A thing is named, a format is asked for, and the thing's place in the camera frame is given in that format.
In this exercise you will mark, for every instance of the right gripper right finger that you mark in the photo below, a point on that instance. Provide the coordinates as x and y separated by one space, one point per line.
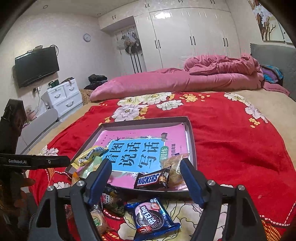
242 220

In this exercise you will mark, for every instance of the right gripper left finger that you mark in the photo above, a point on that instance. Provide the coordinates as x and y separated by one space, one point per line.
50 222

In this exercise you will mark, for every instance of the clear bread pastry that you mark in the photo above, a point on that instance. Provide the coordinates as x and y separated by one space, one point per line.
99 220

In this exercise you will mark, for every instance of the black green chips bag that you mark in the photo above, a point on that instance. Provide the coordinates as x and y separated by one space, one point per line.
112 201

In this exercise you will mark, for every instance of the blue Oreo cookie pack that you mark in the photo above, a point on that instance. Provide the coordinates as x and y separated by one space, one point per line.
151 219

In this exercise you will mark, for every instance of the orange yellow snack bag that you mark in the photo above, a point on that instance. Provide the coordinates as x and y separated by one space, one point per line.
75 178

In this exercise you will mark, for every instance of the light green snack packet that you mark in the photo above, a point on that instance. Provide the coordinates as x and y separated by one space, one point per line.
91 167

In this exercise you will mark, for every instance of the yellow Alpenliebe candy bag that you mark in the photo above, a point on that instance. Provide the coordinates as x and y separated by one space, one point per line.
88 156

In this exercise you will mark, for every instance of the clear bag brown snack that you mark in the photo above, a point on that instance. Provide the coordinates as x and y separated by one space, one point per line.
176 181

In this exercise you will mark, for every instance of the grey shallow box tray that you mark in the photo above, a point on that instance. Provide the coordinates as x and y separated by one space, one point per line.
138 146

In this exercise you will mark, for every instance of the Snickers bar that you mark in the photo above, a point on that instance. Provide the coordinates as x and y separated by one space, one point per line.
153 181

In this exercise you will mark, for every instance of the red floral blanket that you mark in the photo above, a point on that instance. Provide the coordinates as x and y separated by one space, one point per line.
235 144

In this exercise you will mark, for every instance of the grey bench sofa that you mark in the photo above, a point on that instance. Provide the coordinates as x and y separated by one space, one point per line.
36 130

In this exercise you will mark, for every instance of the pink blue Chinese book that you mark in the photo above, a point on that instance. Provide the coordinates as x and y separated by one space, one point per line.
134 147

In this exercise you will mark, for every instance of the white drawer chest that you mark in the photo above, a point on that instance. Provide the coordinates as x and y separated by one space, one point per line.
65 98

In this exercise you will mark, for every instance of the dark clothes pile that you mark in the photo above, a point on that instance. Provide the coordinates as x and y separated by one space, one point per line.
95 81

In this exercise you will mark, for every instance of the pink quilt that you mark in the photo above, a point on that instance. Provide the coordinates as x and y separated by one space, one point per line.
200 73

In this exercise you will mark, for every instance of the purple teal clothing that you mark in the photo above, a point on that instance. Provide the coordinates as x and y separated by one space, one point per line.
272 74

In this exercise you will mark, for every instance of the grey padded headboard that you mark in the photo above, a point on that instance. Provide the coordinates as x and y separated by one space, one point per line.
280 56

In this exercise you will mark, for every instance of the hanging clothes on hooks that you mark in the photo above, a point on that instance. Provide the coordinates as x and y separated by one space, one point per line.
129 42

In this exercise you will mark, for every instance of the white wardrobe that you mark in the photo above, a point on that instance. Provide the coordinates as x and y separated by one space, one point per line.
170 32

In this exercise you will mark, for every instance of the black wall television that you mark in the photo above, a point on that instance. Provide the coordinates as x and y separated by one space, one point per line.
36 65

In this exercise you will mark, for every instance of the round wall clock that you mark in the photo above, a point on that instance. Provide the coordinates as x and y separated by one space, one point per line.
87 37

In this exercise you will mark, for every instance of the flower wall painting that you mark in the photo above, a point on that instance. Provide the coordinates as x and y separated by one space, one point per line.
270 28

